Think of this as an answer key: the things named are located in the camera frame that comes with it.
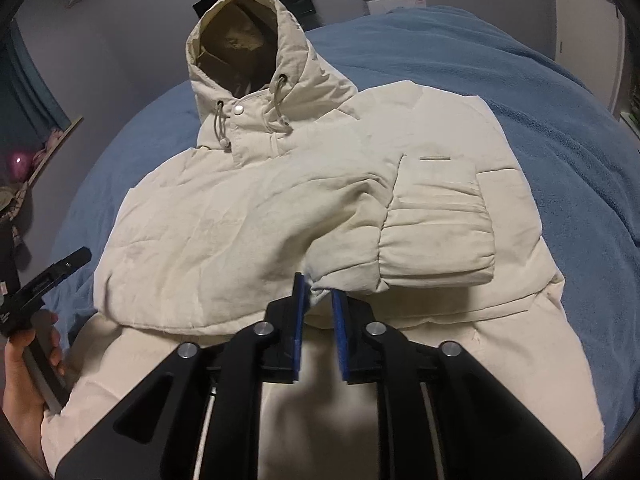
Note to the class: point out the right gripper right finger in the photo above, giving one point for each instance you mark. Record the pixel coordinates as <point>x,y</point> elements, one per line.
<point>441,415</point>

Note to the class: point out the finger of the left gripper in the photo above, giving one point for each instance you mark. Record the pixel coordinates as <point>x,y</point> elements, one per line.
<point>72,259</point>

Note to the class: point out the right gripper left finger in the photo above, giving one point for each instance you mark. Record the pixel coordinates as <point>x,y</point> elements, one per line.
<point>197,414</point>

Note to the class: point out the cream hooded puffer jacket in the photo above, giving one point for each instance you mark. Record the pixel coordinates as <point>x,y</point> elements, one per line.
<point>404,195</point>

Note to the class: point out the person's left hand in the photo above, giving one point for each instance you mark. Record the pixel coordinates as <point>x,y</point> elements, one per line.
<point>22,402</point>

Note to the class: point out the pink round lamp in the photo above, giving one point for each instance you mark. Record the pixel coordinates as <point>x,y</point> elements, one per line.
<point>20,166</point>

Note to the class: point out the wooden window sill shelf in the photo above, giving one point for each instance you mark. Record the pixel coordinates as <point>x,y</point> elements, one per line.
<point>55,141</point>

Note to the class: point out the teal curtain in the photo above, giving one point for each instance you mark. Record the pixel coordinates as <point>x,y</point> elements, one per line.
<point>29,111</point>

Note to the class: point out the blue fleece bed blanket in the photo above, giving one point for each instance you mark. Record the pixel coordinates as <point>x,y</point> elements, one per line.
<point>582,166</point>

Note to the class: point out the white door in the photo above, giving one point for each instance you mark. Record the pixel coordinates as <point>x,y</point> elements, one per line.
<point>590,43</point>

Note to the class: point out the white box under router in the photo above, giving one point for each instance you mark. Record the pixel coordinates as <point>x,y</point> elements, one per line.
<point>375,7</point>

